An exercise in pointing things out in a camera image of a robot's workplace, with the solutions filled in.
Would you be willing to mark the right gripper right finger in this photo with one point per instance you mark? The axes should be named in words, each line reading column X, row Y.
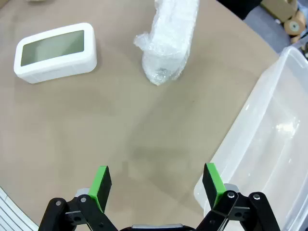
column 214, row 185

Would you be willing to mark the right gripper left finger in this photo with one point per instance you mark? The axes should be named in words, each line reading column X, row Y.
column 99, row 190

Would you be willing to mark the unwrapped white digital clock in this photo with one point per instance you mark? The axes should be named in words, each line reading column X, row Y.
column 55, row 57

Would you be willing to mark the bubble-wrapped clock with hidden display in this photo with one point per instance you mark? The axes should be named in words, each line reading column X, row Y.
column 168, row 43

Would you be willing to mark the clear plastic bin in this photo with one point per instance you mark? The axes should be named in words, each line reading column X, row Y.
column 264, row 144

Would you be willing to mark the white slotted mounting plate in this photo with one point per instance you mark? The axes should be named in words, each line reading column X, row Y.
column 12, row 214

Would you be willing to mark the brown paper roll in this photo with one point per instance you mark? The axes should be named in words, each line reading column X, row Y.
column 294, row 25

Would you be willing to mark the person in black sweater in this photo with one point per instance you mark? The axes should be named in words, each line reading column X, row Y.
column 240, row 7

